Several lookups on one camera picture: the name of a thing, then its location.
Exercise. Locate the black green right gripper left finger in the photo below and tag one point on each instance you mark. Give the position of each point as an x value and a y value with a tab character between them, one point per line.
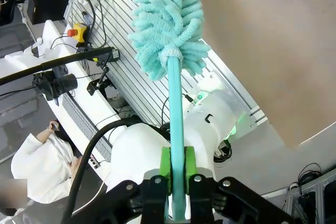
155	200

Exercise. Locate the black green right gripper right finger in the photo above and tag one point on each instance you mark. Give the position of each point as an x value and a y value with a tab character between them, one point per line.
199	200

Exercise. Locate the teal microfibre duster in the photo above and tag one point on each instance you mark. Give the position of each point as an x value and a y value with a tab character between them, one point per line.
165	11

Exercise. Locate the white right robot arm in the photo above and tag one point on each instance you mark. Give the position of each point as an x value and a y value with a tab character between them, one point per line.
136	150

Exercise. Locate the grey keyboard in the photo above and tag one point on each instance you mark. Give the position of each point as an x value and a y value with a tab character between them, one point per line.
81	119

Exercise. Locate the person in white coat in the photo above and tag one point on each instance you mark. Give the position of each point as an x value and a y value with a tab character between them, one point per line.
44	166

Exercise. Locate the white desk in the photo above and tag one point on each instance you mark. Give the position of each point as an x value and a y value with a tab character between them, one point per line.
84	98

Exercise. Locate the yellow emergency stop button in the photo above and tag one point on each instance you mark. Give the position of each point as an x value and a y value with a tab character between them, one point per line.
80	32

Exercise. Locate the black box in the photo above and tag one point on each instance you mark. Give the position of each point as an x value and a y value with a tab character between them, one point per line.
50	9

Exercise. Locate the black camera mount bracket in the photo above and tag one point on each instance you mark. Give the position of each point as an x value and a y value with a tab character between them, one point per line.
92	87

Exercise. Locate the black camera with lens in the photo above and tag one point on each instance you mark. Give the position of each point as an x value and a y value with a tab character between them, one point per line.
63	83

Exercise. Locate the small silver camera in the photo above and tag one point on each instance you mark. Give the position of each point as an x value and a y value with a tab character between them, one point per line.
115	54

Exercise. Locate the slotted aluminium base plate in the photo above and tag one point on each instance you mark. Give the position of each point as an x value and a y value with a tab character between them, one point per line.
126	51

